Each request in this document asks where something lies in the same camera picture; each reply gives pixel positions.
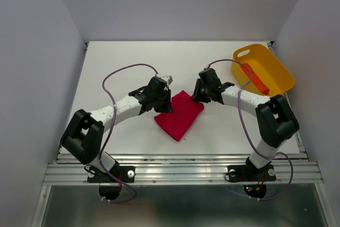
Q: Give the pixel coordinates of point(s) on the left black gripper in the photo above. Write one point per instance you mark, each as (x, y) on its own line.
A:
(167, 107)

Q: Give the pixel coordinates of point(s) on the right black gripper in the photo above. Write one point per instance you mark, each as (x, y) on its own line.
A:
(196, 95)

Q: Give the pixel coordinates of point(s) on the red t shirt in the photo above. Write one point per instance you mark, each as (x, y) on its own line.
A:
(178, 122)

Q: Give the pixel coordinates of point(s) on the yellow plastic basket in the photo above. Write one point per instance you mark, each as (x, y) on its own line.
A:
(266, 66)

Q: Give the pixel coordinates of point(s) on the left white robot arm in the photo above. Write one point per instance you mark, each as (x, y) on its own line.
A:
(83, 136)

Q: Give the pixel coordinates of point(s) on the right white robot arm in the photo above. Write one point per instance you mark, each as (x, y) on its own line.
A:
(276, 120)

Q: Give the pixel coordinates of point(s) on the orange rolled t shirt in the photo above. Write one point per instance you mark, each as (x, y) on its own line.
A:
(255, 80)

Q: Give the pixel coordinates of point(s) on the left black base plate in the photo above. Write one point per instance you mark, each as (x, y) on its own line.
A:
(123, 173)

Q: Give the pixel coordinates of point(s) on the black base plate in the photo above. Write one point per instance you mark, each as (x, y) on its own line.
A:
(247, 173)
(123, 173)

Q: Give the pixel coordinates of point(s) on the aluminium rail frame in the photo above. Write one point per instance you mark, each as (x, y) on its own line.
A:
(178, 183)

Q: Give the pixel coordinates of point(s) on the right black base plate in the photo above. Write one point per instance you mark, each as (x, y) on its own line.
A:
(247, 173)

